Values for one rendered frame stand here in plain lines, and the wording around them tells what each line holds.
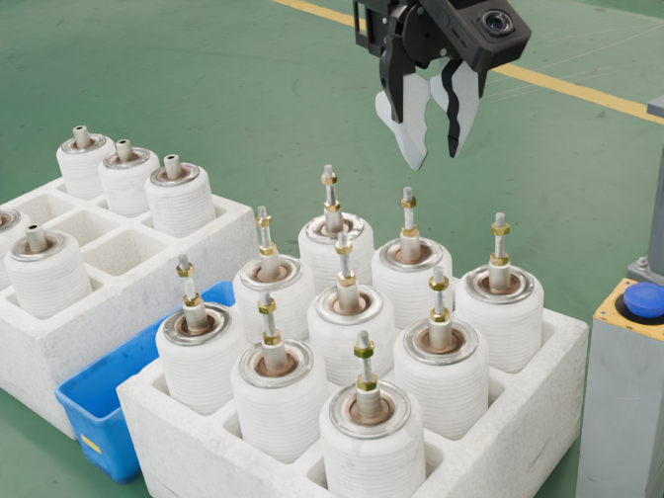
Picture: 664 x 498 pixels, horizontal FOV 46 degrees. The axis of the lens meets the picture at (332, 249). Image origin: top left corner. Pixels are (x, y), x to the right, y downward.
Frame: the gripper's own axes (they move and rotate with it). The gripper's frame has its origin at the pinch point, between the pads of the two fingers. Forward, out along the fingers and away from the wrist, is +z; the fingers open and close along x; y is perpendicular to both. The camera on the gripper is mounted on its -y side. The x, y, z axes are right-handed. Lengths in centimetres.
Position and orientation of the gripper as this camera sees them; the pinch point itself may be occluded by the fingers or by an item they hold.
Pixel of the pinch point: (439, 151)
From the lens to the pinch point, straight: 68.9
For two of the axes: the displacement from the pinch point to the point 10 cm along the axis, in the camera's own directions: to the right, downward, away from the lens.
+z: 0.9, 8.4, 5.3
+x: -8.8, 3.2, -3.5
